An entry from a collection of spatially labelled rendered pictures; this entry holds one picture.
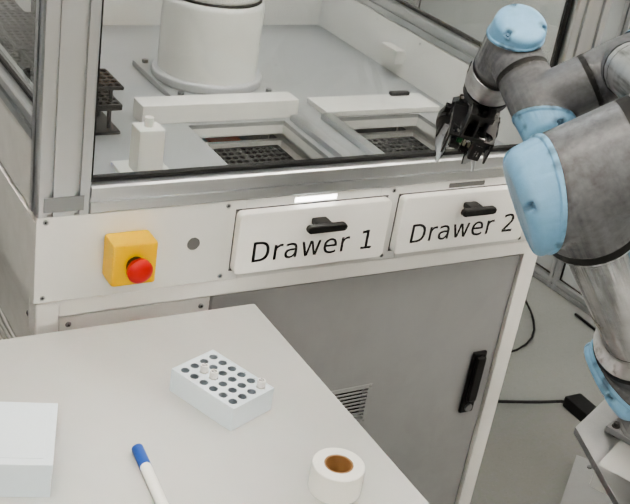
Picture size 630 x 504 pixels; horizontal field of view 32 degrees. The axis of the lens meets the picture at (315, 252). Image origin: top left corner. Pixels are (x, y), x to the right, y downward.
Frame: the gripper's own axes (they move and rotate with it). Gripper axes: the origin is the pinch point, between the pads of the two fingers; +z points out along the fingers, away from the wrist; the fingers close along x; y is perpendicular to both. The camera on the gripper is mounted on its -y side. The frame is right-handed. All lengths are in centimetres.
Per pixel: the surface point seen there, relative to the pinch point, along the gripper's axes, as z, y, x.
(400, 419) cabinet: 61, 23, 10
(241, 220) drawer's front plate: 7.0, 19.3, -30.3
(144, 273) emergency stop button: 3, 35, -42
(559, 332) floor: 158, -60, 70
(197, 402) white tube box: 2, 52, -29
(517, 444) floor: 123, -5, 52
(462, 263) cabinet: 33.7, -0.1, 11.2
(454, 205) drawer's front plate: 18.2, -2.0, 4.9
